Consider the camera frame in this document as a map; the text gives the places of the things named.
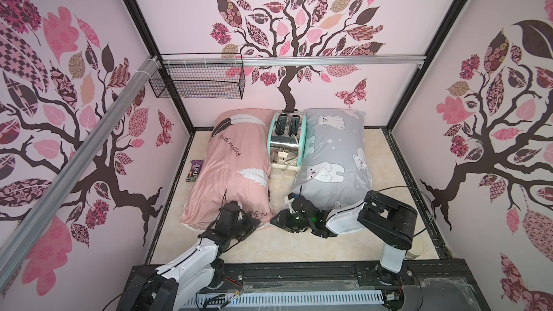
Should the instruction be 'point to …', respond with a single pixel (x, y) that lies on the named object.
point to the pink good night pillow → (235, 167)
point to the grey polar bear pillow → (336, 168)
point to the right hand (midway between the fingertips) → (269, 222)
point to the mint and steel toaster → (286, 140)
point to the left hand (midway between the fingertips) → (261, 226)
